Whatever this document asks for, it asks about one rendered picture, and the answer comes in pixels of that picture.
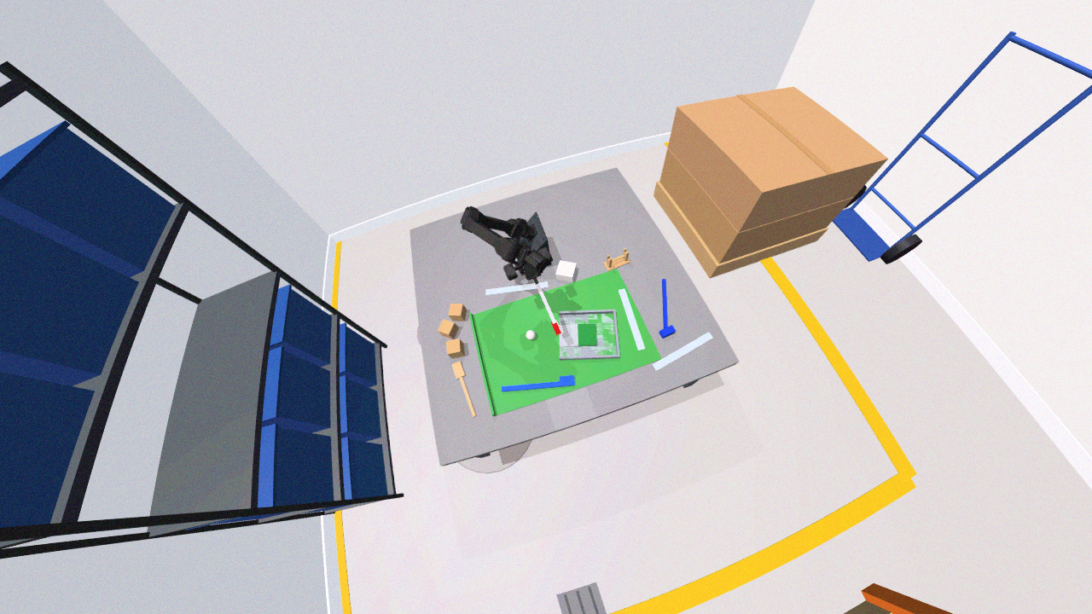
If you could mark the white flat bar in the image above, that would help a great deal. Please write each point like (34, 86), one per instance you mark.
(683, 351)
(515, 288)
(631, 318)

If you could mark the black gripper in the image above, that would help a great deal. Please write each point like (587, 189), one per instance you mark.
(510, 270)

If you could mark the green rectangular mat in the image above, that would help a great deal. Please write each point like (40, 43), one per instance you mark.
(510, 358)

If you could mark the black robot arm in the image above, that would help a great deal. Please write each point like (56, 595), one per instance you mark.
(507, 248)

